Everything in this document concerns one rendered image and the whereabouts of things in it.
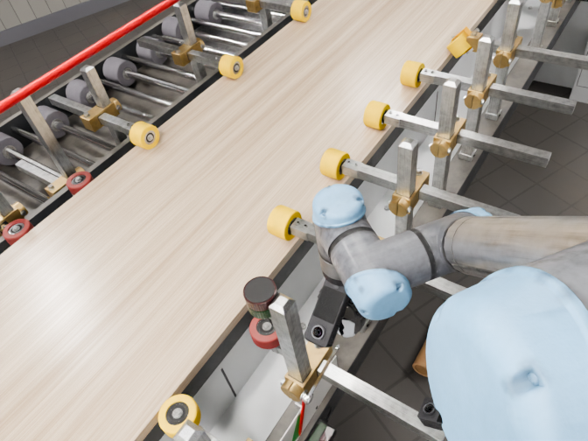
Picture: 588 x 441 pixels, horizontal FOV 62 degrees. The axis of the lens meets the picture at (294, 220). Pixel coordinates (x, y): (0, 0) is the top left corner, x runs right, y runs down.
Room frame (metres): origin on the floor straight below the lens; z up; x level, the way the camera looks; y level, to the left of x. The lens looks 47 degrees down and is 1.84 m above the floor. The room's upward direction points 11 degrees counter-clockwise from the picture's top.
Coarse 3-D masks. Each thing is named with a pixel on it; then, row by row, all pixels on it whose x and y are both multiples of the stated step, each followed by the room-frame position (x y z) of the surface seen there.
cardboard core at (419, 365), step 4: (424, 344) 0.89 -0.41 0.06; (424, 348) 0.86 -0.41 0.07; (420, 352) 0.86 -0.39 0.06; (424, 352) 0.85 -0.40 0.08; (416, 356) 0.85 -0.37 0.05; (420, 356) 0.84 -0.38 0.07; (424, 356) 0.83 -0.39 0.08; (416, 360) 0.82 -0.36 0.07; (420, 360) 0.82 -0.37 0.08; (424, 360) 0.81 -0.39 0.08; (416, 364) 0.81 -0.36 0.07; (420, 364) 0.80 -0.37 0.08; (424, 364) 0.80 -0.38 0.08; (416, 368) 0.82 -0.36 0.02; (420, 368) 0.82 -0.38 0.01; (424, 368) 0.81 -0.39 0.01; (420, 372) 0.80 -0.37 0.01; (424, 372) 0.80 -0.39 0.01
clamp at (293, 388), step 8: (312, 344) 0.53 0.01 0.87; (312, 352) 0.52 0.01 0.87; (320, 352) 0.51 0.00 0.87; (328, 352) 0.51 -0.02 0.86; (312, 360) 0.50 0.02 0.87; (320, 360) 0.49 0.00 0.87; (312, 368) 0.48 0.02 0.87; (288, 376) 0.47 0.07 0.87; (312, 376) 0.47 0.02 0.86; (280, 384) 0.47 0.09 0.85; (288, 384) 0.45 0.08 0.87; (296, 384) 0.45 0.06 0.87; (304, 384) 0.45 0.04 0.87; (312, 384) 0.46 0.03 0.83; (288, 392) 0.44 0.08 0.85; (296, 392) 0.44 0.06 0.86; (296, 400) 0.43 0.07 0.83
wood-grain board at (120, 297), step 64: (320, 0) 2.18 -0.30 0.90; (384, 0) 2.06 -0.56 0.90; (448, 0) 1.95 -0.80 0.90; (256, 64) 1.73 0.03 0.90; (320, 64) 1.64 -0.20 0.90; (384, 64) 1.56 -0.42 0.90; (192, 128) 1.39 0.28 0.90; (256, 128) 1.32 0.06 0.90; (320, 128) 1.26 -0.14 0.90; (384, 128) 1.20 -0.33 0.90; (128, 192) 1.12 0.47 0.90; (192, 192) 1.07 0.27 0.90; (256, 192) 1.02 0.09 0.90; (0, 256) 0.95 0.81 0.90; (64, 256) 0.91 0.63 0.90; (128, 256) 0.87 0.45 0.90; (192, 256) 0.82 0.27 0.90; (256, 256) 0.79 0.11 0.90; (0, 320) 0.74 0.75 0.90; (64, 320) 0.70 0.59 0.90; (128, 320) 0.67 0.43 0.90; (192, 320) 0.63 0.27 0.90; (0, 384) 0.56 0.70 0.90; (64, 384) 0.53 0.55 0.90; (128, 384) 0.50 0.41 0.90
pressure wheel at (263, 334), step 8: (256, 320) 0.60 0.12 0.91; (264, 320) 0.60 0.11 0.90; (256, 328) 0.58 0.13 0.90; (264, 328) 0.57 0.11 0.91; (272, 328) 0.57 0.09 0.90; (256, 336) 0.56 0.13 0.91; (264, 336) 0.55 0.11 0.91; (272, 336) 0.55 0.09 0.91; (256, 344) 0.55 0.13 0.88; (264, 344) 0.54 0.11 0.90; (272, 344) 0.54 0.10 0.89
